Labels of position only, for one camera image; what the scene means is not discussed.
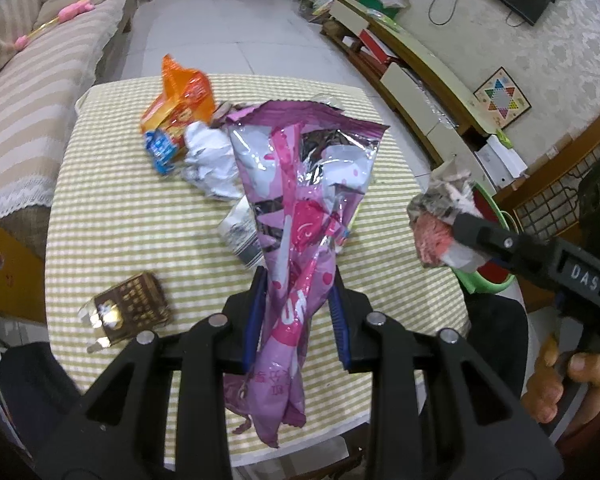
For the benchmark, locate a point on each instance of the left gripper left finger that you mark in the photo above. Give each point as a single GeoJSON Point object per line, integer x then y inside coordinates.
{"type": "Point", "coordinates": [158, 410]}

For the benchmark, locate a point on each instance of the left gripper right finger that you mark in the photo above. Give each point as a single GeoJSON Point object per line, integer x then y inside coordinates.
{"type": "Point", "coordinates": [438, 411]}

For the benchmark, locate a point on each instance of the pink Pocky snack bag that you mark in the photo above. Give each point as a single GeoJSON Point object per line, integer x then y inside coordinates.
{"type": "Point", "coordinates": [432, 214]}

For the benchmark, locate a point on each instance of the purple pink snack bag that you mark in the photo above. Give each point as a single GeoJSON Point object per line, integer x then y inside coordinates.
{"type": "Point", "coordinates": [305, 167]}

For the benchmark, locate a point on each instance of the orange snack bag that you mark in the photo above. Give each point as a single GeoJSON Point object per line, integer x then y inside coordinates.
{"type": "Point", "coordinates": [186, 97]}

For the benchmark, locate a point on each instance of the green rimmed red trash bin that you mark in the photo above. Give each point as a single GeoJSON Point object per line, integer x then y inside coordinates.
{"type": "Point", "coordinates": [481, 235]}

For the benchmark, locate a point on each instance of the brown chocolate wrapper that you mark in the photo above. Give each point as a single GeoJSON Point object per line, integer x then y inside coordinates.
{"type": "Point", "coordinates": [124, 310]}

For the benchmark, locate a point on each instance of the checkered yellow tablecloth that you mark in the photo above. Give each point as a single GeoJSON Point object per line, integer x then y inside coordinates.
{"type": "Point", "coordinates": [113, 217]}

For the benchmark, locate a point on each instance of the white blue small carton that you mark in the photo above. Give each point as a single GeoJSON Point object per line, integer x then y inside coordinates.
{"type": "Point", "coordinates": [239, 232]}

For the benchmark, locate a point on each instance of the chinese checkers board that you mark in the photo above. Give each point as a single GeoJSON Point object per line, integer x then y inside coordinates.
{"type": "Point", "coordinates": [502, 98]}

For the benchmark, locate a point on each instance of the long TV cabinet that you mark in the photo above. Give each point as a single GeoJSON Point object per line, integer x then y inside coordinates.
{"type": "Point", "coordinates": [443, 114]}

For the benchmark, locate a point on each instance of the crumpled white paper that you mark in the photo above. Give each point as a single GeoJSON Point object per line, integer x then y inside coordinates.
{"type": "Point", "coordinates": [210, 163]}

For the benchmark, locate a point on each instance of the striped beige sofa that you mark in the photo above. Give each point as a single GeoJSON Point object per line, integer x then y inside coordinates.
{"type": "Point", "coordinates": [39, 87]}

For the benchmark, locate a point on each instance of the pink toy wand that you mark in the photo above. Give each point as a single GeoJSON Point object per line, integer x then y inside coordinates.
{"type": "Point", "coordinates": [66, 14]}

